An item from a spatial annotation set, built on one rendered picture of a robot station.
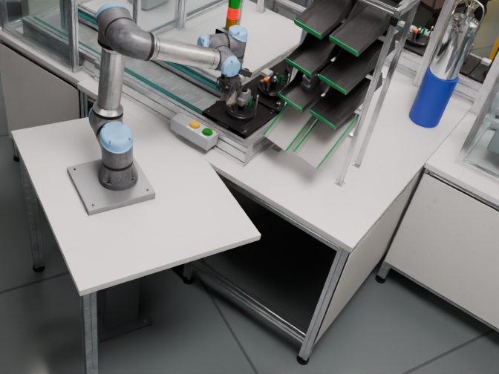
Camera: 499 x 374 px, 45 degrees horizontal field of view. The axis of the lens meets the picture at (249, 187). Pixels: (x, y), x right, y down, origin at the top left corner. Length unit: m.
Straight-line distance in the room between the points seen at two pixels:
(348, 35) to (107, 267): 1.17
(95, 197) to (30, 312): 0.95
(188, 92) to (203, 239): 0.88
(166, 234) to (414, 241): 1.43
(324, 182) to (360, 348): 0.96
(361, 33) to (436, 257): 1.38
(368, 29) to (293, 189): 0.72
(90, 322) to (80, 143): 0.77
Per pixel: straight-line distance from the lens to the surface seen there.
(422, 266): 3.29
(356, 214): 2.52
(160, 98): 2.75
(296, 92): 2.47
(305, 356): 2.99
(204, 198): 2.42
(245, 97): 2.64
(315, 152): 2.49
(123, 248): 2.22
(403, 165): 2.87
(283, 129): 2.55
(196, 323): 3.08
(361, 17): 2.32
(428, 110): 3.12
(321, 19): 2.31
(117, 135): 2.28
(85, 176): 2.45
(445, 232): 3.11
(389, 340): 3.28
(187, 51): 2.16
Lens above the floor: 2.52
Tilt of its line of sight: 41 degrees down
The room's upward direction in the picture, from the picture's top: 12 degrees clockwise
